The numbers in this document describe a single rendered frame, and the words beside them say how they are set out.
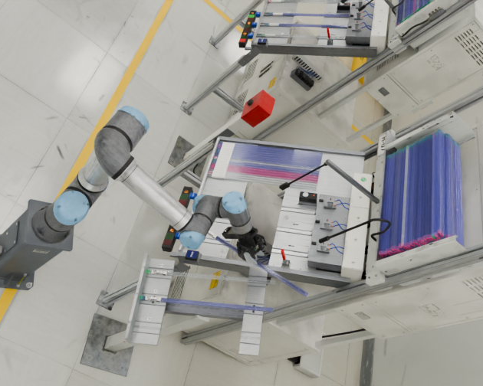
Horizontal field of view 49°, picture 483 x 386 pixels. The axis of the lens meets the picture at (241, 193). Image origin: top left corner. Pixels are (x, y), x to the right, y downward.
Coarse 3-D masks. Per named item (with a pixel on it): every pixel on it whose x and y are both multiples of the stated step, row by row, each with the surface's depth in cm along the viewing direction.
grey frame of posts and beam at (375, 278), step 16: (464, 96) 214; (480, 96) 209; (432, 112) 225; (448, 112) 218; (416, 128) 229; (208, 144) 273; (192, 160) 281; (176, 176) 296; (368, 256) 202; (464, 256) 171; (480, 256) 167; (368, 272) 197; (400, 272) 189; (416, 272) 183; (128, 288) 249; (352, 288) 204; (368, 288) 198; (384, 288) 196; (288, 304) 230; (304, 304) 222; (240, 320) 253; (272, 320) 239; (192, 336) 281
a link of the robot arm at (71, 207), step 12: (72, 192) 194; (84, 192) 198; (60, 204) 190; (72, 204) 192; (84, 204) 195; (48, 216) 195; (60, 216) 190; (72, 216) 191; (84, 216) 194; (60, 228) 197
